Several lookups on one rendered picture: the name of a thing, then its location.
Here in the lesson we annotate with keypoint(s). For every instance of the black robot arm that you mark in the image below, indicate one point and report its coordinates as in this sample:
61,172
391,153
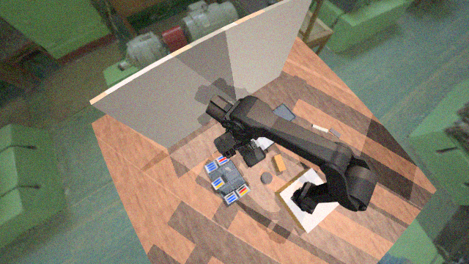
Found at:
350,178

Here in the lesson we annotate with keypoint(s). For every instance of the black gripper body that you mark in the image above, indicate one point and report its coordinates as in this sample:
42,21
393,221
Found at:
253,153

